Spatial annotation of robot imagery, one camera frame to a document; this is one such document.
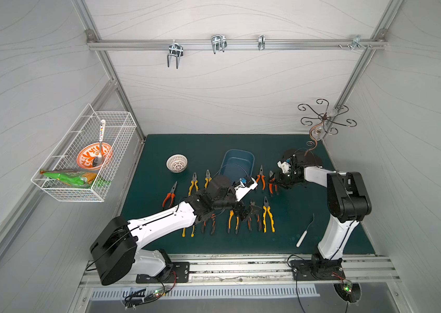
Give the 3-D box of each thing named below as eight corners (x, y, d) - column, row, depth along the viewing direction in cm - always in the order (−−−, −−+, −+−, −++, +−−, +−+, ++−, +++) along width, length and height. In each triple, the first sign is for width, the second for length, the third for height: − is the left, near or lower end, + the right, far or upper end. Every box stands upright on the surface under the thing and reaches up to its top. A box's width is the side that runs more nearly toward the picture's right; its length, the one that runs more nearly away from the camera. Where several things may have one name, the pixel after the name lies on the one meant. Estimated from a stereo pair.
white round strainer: (166, 173, 105) (164, 167, 101) (169, 159, 111) (167, 154, 107) (185, 173, 105) (184, 167, 101) (188, 159, 111) (186, 154, 107)
